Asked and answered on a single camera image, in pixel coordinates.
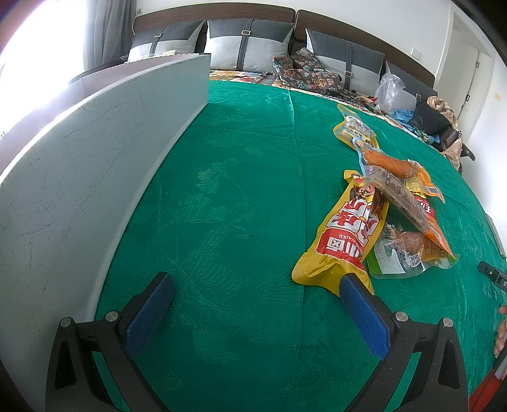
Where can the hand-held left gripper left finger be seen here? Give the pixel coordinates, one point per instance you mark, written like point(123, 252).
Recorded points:
point(152, 317)

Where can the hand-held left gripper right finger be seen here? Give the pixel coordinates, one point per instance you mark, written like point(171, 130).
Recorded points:
point(362, 319)

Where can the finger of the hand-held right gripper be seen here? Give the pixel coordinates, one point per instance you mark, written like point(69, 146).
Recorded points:
point(493, 275)

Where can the green and white snack packet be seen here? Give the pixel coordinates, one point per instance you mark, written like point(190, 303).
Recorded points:
point(386, 263)

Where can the yellow and red snack packet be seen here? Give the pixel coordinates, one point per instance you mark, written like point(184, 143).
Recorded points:
point(340, 241)

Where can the orange and yellow snack packet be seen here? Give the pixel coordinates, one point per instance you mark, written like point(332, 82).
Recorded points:
point(422, 184)

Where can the orange packet of dark meat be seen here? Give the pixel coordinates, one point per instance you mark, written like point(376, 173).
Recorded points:
point(400, 194)

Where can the clear sausage packet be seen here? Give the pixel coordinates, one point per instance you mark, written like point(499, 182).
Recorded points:
point(386, 160)

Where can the yellow-edged egg snack packet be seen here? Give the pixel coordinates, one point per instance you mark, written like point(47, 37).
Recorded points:
point(354, 132)

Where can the person's right hand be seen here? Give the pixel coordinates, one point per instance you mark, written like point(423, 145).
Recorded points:
point(502, 336)

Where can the person's red clothing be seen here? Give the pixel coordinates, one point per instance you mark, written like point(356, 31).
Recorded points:
point(491, 388)

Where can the brown leather chair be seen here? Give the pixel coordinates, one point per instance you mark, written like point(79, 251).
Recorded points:
point(455, 142)

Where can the green cloth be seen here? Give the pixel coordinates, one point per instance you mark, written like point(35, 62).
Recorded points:
point(245, 198)

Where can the pile of clothes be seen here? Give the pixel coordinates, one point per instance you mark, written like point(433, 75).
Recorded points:
point(447, 115)

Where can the black bag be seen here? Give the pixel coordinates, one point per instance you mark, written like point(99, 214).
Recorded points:
point(429, 119)

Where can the blue cloth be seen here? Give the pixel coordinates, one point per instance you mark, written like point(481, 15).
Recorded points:
point(402, 118)

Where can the grey and white pillow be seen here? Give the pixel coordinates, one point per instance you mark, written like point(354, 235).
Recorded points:
point(416, 85)
point(348, 59)
point(253, 47)
point(166, 39)

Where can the white door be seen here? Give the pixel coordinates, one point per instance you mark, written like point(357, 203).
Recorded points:
point(463, 71)

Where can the clear plastic bag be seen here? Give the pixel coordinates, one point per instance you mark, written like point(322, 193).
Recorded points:
point(392, 93)

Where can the dark patterned pillow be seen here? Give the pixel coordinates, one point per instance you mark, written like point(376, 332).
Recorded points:
point(305, 73)

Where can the brown headboard panel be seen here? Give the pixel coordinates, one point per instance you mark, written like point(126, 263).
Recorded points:
point(356, 29)
point(222, 14)

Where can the grey curtain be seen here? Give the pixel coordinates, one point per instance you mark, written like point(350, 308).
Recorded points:
point(111, 31)

